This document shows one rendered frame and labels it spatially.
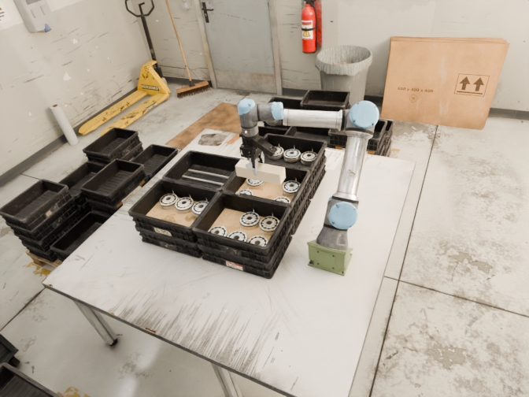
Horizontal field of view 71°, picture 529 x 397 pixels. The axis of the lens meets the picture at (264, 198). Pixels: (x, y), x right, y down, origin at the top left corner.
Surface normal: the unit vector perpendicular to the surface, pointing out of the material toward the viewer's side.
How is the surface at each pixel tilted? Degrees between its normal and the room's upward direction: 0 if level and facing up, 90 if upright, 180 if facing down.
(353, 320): 0
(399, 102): 73
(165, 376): 0
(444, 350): 0
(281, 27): 90
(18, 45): 90
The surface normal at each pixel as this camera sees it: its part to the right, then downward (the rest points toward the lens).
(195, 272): -0.11, -0.76
